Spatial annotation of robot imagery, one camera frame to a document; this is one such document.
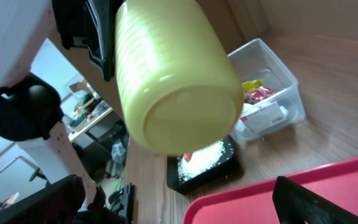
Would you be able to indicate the red crumpled wrapper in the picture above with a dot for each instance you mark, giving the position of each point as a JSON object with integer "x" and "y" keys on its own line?
{"x": 253, "y": 97}

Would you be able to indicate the clear plastic bin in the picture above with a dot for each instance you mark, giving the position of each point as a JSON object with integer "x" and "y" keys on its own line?
{"x": 273, "y": 105}

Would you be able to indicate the red plastic tray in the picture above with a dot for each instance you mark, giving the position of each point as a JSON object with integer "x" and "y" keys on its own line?
{"x": 253, "y": 203}

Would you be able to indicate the black tray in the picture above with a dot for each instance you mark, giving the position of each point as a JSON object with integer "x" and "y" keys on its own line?
{"x": 226, "y": 163}

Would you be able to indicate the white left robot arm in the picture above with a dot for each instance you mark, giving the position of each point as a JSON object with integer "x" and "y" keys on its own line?
{"x": 30, "y": 112}

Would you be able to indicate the white rice pile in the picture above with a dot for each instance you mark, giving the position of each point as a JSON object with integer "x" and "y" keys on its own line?
{"x": 201, "y": 161}

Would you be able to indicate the yellow plastic cup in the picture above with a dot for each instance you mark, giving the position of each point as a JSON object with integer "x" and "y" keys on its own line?
{"x": 179, "y": 92}

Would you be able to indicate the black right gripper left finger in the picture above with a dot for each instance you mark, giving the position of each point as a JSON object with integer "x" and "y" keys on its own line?
{"x": 57, "y": 203}

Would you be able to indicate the yellow wrapper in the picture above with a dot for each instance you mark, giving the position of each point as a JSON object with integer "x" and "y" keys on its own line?
{"x": 252, "y": 85}

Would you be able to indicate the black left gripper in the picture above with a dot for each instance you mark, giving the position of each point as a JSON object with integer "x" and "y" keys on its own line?
{"x": 89, "y": 24}

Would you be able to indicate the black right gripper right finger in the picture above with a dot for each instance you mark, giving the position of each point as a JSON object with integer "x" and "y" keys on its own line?
{"x": 295, "y": 204}

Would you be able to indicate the orange carrot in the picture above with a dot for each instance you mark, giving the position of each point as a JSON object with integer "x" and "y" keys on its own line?
{"x": 187, "y": 157}

